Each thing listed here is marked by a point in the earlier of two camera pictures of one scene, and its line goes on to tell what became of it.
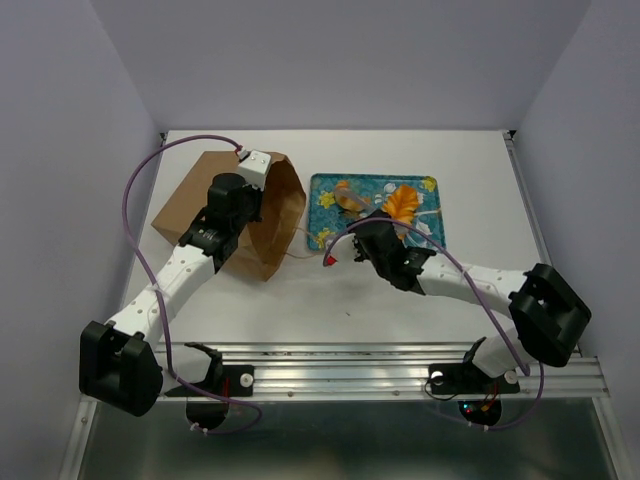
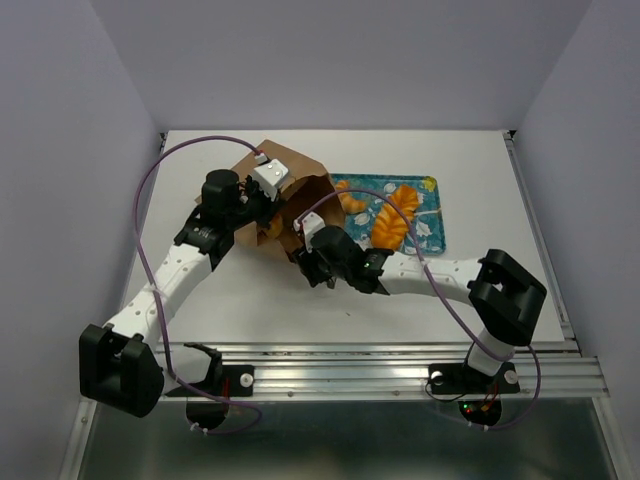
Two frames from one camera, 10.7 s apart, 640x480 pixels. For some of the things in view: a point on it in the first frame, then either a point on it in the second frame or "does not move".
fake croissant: x=346 y=198 does not move
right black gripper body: x=362 y=255 -> x=316 y=269
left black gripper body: x=252 y=210 does not move
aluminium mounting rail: x=375 y=371 does not move
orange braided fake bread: x=400 y=205 does not move
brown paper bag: x=264 y=249 -> x=308 y=188
